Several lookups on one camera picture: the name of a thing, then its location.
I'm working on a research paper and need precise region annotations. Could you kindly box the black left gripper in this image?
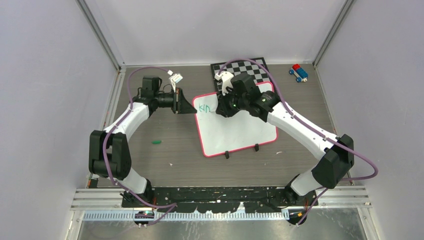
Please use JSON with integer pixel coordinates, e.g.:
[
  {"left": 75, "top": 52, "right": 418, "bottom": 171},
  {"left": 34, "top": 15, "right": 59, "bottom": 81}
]
[{"left": 155, "top": 88, "right": 198, "bottom": 115}]

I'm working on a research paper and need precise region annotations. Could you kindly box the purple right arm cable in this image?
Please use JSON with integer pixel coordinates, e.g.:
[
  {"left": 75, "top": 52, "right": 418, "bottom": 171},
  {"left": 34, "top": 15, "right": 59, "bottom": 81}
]
[{"left": 216, "top": 58, "right": 380, "bottom": 229}]

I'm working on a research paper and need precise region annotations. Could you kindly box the toy brick car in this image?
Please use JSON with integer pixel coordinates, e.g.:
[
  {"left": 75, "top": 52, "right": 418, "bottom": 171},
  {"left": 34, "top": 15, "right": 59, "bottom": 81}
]
[{"left": 289, "top": 64, "right": 309, "bottom": 83}]

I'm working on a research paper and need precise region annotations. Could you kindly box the red-framed whiteboard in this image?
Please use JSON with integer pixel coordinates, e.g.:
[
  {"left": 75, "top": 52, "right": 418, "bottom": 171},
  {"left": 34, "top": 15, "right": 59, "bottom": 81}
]
[{"left": 192, "top": 92, "right": 278, "bottom": 158}]

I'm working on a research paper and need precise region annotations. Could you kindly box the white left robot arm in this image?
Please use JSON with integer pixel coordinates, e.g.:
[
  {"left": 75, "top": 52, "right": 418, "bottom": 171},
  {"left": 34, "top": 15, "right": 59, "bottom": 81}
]
[{"left": 88, "top": 73, "right": 197, "bottom": 207}]

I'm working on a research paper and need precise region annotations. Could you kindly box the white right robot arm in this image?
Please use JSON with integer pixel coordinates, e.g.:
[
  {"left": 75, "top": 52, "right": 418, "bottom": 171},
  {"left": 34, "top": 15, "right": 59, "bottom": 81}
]
[{"left": 215, "top": 71, "right": 354, "bottom": 205}]

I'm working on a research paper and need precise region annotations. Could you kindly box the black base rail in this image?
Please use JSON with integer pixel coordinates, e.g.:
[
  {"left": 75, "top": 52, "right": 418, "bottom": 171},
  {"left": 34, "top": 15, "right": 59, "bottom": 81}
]
[{"left": 141, "top": 186, "right": 317, "bottom": 214}]

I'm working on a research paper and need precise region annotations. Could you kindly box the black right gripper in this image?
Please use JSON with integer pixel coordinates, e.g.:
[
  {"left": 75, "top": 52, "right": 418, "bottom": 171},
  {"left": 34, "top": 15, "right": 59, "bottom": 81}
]
[{"left": 217, "top": 85, "right": 249, "bottom": 117}]

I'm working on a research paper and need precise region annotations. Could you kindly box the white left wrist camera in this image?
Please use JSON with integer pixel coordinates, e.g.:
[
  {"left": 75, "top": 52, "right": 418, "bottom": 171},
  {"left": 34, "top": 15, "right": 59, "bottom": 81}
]
[{"left": 167, "top": 70, "right": 183, "bottom": 92}]

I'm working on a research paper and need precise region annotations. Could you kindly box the black and white chessboard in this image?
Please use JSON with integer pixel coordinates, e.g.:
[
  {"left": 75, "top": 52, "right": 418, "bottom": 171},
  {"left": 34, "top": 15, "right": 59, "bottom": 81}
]
[{"left": 210, "top": 57, "right": 271, "bottom": 92}]

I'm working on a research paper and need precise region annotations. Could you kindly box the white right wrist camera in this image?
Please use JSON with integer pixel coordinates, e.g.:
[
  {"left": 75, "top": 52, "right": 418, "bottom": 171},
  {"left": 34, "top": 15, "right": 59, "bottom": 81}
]
[{"left": 214, "top": 71, "right": 234, "bottom": 96}]

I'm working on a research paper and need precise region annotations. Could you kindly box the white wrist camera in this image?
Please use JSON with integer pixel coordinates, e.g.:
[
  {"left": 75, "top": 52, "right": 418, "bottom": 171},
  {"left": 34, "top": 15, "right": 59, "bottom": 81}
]
[
  {"left": 167, "top": 70, "right": 183, "bottom": 92},
  {"left": 214, "top": 71, "right": 234, "bottom": 96}
]

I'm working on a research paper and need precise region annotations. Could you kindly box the slotted cable duct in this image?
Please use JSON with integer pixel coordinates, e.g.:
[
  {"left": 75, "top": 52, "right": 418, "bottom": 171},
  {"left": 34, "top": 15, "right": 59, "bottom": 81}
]
[{"left": 82, "top": 209, "right": 290, "bottom": 222}]

